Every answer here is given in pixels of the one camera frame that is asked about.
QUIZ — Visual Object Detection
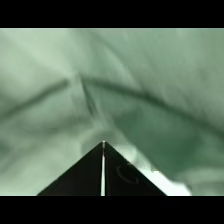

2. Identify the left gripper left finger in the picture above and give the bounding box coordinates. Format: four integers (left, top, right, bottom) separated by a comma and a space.
37, 141, 104, 197

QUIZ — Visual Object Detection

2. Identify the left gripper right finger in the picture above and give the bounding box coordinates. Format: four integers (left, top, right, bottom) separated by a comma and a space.
104, 141, 167, 197

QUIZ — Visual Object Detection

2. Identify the pale green shirt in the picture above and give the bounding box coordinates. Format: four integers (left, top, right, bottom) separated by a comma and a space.
0, 28, 224, 197

